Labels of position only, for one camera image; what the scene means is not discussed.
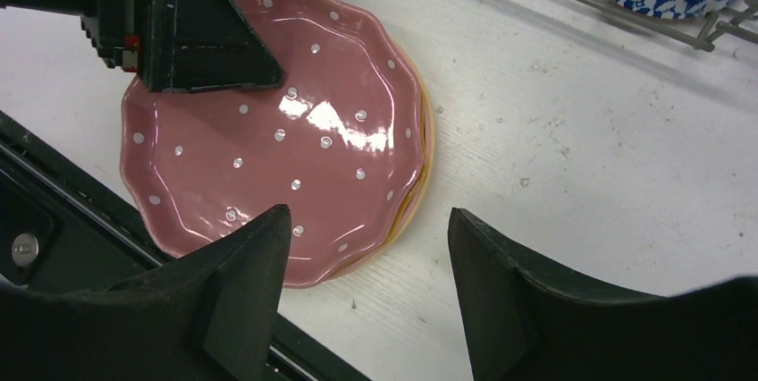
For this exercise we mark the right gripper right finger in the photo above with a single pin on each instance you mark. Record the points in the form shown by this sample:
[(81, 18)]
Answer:
[(528, 317)]

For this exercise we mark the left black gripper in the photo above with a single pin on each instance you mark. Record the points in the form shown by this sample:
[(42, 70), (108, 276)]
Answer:
[(178, 46)]

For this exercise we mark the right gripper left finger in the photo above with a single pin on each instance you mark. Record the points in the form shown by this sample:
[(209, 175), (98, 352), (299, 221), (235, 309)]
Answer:
[(208, 315)]

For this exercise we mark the yellow plate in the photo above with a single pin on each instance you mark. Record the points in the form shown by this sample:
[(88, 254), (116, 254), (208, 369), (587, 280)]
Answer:
[(410, 204)]

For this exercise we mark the pink polka dot plate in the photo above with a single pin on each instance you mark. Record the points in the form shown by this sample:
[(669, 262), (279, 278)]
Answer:
[(339, 142)]

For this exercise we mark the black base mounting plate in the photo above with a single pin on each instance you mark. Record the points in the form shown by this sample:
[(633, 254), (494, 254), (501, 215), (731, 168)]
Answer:
[(65, 240)]

